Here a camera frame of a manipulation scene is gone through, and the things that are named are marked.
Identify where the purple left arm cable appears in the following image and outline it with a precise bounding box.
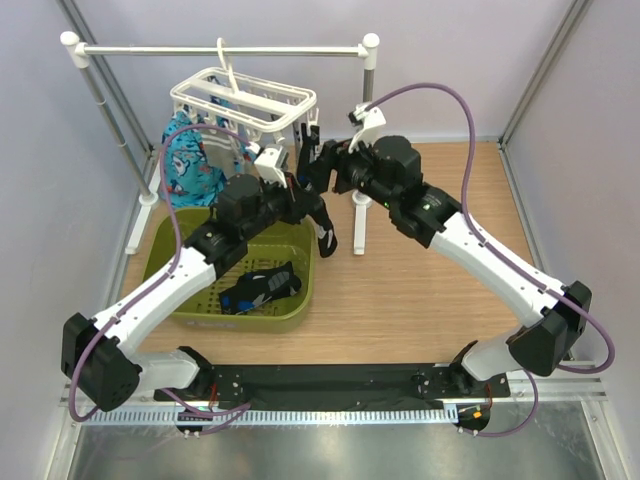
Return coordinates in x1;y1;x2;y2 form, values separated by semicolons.
68;124;259;424

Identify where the green plastic basket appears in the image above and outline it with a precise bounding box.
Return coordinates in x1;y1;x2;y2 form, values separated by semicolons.
169;219;317;333

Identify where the black patterned sock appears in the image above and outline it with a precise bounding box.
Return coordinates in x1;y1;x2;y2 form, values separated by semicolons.
218;261;302;315
296;123;338;258

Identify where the white clip sock hanger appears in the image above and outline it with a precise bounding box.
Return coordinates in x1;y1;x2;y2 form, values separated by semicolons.
170;53;319;142

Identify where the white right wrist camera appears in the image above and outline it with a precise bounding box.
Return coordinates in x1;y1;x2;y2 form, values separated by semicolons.
348;102;386;153

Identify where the white metal drying rack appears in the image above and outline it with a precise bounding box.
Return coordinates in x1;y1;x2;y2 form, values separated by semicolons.
59;32;381;256

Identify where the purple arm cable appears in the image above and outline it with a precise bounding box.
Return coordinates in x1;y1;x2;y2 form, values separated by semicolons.
68;124;259;424
367;82;617;375

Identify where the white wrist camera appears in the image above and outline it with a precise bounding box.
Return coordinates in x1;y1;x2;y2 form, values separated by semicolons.
348;102;386;153
247;142;288;188

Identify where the blue shark pattern sock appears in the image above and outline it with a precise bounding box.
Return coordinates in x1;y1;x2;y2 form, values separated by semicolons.
164;130;227;209

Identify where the aluminium slotted rail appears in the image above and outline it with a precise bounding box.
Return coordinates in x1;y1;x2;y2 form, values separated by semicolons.
85;405;458;427

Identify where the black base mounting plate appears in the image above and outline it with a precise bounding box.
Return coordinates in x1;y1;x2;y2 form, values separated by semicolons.
171;363;510;412

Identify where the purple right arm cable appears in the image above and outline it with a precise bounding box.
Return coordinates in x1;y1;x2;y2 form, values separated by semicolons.
367;82;617;375

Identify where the grey striped sock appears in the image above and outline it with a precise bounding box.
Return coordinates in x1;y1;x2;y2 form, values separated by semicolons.
201;131;243;177

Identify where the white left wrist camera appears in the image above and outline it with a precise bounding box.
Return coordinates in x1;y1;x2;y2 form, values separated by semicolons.
247;142;288;188

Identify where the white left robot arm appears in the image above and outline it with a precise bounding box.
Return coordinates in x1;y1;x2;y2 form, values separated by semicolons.
61;174;337;412

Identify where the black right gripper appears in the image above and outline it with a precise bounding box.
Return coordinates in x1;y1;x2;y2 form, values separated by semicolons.
301;131;397;211

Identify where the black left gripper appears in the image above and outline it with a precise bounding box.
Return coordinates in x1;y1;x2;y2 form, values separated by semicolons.
241;170;319;241

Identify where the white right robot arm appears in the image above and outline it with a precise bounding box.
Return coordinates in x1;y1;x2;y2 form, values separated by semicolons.
297;135;592;396

